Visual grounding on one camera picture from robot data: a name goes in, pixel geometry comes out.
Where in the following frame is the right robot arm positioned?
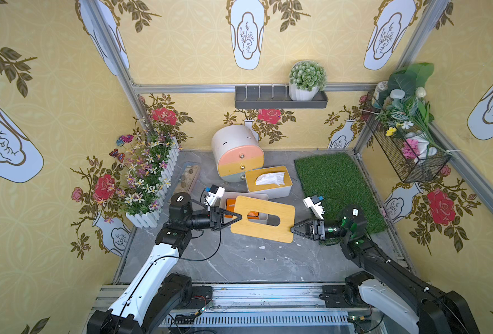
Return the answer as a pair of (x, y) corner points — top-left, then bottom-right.
(290, 205), (479, 333)

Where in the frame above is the white plastic box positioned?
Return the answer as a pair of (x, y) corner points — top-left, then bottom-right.
(218, 191), (270, 224)
(244, 165), (293, 200)

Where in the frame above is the artificial flower bouquet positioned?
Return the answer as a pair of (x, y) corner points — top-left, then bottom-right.
(372, 63), (453, 163)

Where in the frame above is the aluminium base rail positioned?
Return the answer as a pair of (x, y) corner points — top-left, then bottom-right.
(83, 283), (456, 334)

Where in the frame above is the white fence flower planter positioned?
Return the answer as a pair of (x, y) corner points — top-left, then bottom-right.
(107, 132), (180, 228)

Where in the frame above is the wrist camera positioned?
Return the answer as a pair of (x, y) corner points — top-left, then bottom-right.
(205, 185), (225, 207)
(303, 196), (325, 220)

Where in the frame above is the round pastel drawer cabinet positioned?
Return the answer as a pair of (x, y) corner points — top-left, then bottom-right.
(212, 125), (264, 182)

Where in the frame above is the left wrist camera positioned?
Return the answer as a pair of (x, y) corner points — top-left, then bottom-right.
(205, 185), (225, 207)

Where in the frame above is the potted green succulent plant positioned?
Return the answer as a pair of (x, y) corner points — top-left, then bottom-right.
(289, 60), (327, 101)

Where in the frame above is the green artificial grass mat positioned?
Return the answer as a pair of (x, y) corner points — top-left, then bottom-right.
(295, 153), (387, 235)

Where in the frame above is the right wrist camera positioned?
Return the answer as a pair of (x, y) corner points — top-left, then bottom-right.
(303, 196), (325, 220)

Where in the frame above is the grey wall shelf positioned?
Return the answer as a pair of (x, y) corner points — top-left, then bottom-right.
(235, 84), (328, 109)

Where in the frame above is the wooden tray with stones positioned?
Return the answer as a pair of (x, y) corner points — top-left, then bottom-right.
(172, 162), (200, 195)

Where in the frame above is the black wire wall basket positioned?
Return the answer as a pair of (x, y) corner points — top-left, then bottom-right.
(363, 90), (452, 183)

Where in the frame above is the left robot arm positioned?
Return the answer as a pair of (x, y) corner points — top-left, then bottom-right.
(86, 192), (243, 333)

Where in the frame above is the wooden slotted lid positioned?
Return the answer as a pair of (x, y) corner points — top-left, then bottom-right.
(245, 165), (293, 192)
(230, 196), (296, 244)

